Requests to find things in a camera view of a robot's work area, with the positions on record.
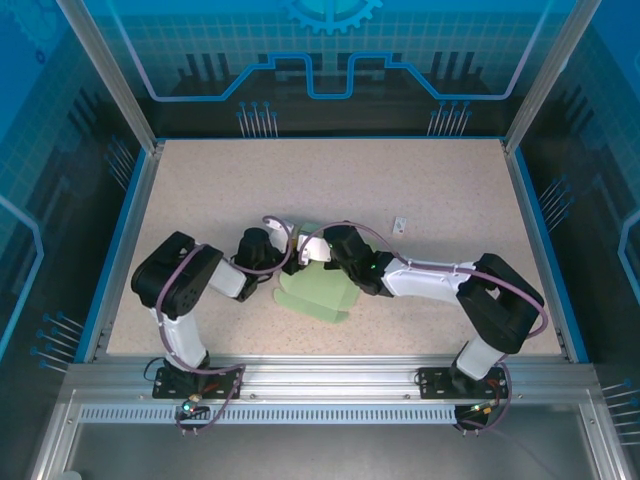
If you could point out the small white card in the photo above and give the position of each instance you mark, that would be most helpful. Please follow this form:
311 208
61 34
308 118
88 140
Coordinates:
400 225

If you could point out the green paper box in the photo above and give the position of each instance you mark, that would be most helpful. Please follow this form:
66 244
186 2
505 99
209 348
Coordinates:
320 295

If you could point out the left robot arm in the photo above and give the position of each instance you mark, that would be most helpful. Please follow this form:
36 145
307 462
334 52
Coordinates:
180 340

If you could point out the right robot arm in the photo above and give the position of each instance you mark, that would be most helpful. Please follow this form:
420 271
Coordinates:
425 285

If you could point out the aluminium front beam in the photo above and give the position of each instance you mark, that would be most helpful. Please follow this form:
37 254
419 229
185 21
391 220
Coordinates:
325 375

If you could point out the blue left edge strip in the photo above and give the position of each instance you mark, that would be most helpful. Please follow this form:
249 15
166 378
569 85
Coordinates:
132 200

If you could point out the blue edge strip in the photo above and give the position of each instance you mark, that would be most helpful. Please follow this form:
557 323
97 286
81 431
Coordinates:
532 200
132 200

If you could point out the left connector with green light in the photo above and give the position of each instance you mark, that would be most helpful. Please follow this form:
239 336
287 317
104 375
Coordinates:
189 406

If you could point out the connector with green light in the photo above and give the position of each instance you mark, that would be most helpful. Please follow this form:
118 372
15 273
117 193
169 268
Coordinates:
477 410
189 406

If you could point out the blue right edge strip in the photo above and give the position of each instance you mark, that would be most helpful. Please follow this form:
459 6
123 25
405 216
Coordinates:
532 200

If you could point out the right connector with green light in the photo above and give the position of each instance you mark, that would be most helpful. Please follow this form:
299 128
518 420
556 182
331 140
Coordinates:
477 410

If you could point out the pale round object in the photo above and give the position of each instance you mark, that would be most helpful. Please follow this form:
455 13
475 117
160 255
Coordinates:
72 475

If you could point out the aluminium left side rail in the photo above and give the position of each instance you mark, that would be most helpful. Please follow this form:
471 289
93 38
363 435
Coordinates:
145 200

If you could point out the aluminium rail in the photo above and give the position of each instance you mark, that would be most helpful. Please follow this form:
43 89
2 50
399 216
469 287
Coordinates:
521 200
145 200

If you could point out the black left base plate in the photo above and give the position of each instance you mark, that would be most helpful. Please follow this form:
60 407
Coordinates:
227 385

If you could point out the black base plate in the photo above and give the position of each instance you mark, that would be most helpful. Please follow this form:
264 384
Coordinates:
227 385
432 382

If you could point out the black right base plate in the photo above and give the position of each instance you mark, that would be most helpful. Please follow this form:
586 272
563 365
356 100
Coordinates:
432 382

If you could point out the aluminium right side rail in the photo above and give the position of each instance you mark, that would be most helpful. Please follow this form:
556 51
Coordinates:
521 200

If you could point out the aluminium left corner post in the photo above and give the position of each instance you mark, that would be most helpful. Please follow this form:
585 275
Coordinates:
117 75

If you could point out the aluminium corner post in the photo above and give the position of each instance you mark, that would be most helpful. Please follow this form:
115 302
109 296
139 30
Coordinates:
545 75
117 75

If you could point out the aluminium right corner post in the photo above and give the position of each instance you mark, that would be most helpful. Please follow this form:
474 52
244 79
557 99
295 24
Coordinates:
545 75

